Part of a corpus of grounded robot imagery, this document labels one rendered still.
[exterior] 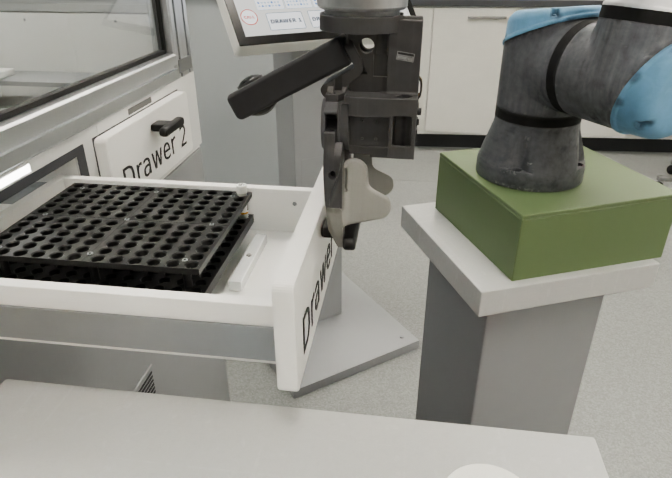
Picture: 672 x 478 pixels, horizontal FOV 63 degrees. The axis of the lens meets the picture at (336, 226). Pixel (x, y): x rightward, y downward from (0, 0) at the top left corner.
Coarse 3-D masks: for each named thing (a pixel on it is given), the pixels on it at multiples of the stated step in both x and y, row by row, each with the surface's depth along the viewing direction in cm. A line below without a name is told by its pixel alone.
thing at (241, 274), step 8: (256, 240) 65; (264, 240) 65; (248, 248) 63; (256, 248) 63; (248, 256) 61; (256, 256) 62; (240, 264) 60; (248, 264) 60; (240, 272) 58; (248, 272) 59; (232, 280) 57; (240, 280) 57; (232, 288) 57; (240, 288) 57
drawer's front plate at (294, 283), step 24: (312, 192) 57; (312, 216) 52; (312, 240) 49; (288, 264) 44; (312, 264) 50; (288, 288) 42; (312, 288) 51; (288, 312) 42; (288, 336) 43; (312, 336) 52; (288, 360) 45; (288, 384) 46
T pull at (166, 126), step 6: (162, 120) 87; (174, 120) 87; (180, 120) 88; (156, 126) 85; (162, 126) 85; (168, 126) 84; (174, 126) 86; (180, 126) 88; (162, 132) 83; (168, 132) 84
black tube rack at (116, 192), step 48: (96, 192) 65; (144, 192) 64; (192, 192) 64; (0, 240) 54; (48, 240) 54; (96, 240) 54; (144, 240) 54; (192, 240) 54; (240, 240) 61; (144, 288) 52; (192, 288) 51
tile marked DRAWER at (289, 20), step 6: (276, 12) 130; (282, 12) 130; (288, 12) 131; (294, 12) 132; (300, 12) 132; (270, 18) 128; (276, 18) 129; (282, 18) 130; (288, 18) 130; (294, 18) 131; (300, 18) 132; (270, 24) 128; (276, 24) 129; (282, 24) 129; (288, 24) 130; (294, 24) 131; (300, 24) 131; (276, 30) 128
